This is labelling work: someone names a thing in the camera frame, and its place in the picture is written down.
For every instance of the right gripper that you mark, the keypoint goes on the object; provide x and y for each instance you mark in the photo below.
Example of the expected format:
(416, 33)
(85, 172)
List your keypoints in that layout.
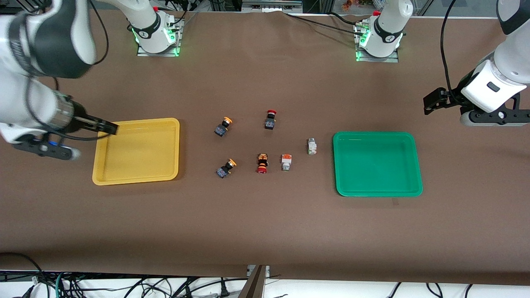
(80, 119)

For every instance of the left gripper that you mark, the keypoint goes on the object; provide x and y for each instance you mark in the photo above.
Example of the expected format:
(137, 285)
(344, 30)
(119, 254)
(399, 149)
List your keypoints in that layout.
(450, 98)

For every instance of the yellow push button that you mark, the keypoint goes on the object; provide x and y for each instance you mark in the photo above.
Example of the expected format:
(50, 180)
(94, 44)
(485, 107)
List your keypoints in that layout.
(223, 126)
(226, 168)

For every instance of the green button white block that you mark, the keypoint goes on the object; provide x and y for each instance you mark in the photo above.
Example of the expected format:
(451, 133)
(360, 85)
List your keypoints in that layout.
(311, 146)

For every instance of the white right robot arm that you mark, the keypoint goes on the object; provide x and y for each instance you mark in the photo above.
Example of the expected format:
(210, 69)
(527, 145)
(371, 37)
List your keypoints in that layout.
(62, 37)

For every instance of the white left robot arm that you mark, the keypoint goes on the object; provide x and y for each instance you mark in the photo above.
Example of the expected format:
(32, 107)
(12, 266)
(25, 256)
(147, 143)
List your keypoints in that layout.
(389, 29)

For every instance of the yellow plastic tray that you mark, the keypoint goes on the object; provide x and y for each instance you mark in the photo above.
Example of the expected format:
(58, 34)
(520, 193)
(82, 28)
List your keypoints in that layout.
(138, 151)

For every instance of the green plastic tray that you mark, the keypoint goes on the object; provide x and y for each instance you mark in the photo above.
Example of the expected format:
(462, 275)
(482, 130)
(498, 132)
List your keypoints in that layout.
(377, 163)

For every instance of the orange red small parts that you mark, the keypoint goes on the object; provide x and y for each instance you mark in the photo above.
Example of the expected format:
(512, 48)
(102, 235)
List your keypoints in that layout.
(356, 3)

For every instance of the red button orange base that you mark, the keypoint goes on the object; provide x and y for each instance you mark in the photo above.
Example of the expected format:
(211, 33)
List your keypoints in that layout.
(262, 163)

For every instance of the red button blue base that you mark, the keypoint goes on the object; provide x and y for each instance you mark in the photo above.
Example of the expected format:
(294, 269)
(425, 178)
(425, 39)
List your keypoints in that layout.
(270, 120)

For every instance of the brown table cover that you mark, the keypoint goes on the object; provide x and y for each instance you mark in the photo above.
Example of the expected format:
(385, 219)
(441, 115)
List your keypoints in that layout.
(265, 219)

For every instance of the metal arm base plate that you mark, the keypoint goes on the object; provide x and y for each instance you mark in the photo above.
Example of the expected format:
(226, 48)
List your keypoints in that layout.
(387, 59)
(176, 41)

